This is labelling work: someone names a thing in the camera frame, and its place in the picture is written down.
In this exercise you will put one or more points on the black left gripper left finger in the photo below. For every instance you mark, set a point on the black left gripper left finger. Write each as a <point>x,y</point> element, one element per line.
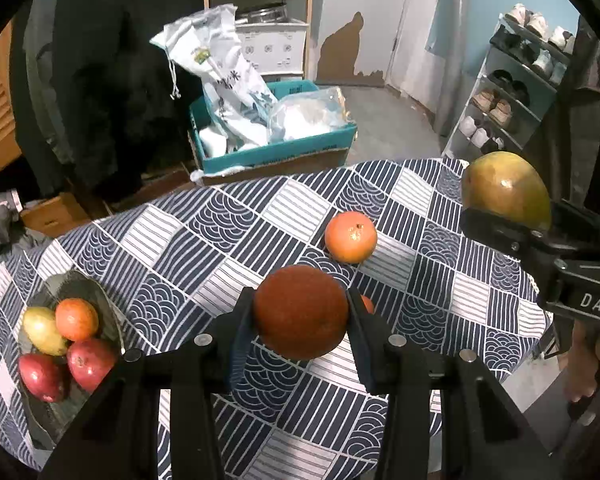
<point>115,434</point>

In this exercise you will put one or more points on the red apple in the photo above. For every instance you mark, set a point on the red apple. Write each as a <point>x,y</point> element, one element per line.
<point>89,361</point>
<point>42,377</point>

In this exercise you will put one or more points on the large yellow-green pear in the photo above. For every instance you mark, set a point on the large yellow-green pear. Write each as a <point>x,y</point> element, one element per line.
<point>504,183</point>

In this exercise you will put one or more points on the orange tangerine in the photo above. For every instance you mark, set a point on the orange tangerine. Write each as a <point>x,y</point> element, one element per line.
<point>350,237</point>
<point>76,319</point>

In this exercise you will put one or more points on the small green-yellow fruit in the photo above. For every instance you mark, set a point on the small green-yellow fruit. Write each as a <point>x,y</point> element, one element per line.
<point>39,324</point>

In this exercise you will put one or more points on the dark orange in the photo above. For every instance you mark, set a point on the dark orange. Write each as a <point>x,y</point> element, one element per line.
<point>301,313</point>

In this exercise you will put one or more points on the small tangerine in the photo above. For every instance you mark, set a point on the small tangerine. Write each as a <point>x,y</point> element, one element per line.
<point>368,304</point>

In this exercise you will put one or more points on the person's right hand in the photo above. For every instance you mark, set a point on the person's right hand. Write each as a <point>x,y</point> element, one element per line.
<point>582,364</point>

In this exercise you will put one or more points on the blue white patterned tablecloth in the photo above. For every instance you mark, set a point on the blue white patterned tablecloth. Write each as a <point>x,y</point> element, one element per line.
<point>172,265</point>

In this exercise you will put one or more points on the shoe rack with shoes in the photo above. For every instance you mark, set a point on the shoe rack with shoes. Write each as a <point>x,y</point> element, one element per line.
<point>515,86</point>

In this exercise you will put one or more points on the small wooden box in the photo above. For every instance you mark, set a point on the small wooden box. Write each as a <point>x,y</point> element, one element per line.
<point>56,216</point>

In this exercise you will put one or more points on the grey cloth pile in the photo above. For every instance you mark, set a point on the grey cloth pile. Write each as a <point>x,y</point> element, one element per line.
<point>15,237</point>

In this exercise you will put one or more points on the teal cardboard box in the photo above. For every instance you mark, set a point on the teal cardboard box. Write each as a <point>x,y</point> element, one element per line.
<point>336,139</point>

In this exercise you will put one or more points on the clear plastic bag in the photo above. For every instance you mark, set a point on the clear plastic bag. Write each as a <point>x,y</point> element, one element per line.
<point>304,114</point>

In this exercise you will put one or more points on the dark hanging coat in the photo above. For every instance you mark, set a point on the dark hanging coat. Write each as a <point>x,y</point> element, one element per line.
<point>96,104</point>

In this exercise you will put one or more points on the white printed rice bag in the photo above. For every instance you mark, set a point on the white printed rice bag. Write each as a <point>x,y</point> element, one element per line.
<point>206,44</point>

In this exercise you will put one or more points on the white patterned storage box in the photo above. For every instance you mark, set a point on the white patterned storage box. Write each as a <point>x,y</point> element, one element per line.
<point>274,49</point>

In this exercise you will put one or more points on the metal pot on box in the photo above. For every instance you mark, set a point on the metal pot on box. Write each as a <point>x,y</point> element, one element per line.
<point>269,13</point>

